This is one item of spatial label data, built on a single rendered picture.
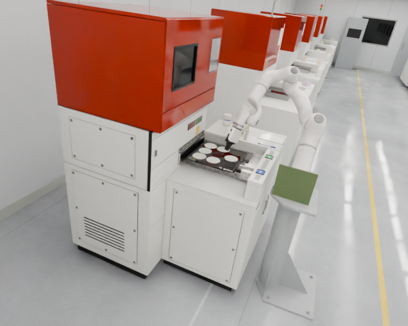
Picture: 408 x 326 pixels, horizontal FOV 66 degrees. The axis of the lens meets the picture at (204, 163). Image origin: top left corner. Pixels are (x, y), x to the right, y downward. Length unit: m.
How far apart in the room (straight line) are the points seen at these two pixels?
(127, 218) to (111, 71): 0.97
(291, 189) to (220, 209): 0.47
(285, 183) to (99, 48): 1.36
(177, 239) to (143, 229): 0.31
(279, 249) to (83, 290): 1.42
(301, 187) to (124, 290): 1.44
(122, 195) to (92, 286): 0.76
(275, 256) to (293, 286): 0.35
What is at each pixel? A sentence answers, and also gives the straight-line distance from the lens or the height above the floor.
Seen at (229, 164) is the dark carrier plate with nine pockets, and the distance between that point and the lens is 2.21.
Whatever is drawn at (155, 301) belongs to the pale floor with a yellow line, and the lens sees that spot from 2.43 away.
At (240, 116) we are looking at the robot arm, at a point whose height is 1.23.
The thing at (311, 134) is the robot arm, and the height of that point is 1.21.
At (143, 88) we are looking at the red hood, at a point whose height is 1.46.
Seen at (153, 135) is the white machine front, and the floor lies 1.20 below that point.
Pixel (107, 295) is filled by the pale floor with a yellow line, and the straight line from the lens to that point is 2.48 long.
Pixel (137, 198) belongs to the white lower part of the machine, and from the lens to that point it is 2.06.
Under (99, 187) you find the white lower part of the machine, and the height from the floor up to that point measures 0.71.
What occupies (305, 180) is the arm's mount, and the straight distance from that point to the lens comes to 2.04.
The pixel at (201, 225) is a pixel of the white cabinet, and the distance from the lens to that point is 2.18.
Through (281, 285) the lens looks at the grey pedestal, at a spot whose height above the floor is 0.01.
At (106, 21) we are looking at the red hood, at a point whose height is 1.76.
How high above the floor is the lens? 1.92
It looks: 28 degrees down
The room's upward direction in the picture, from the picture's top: 7 degrees clockwise
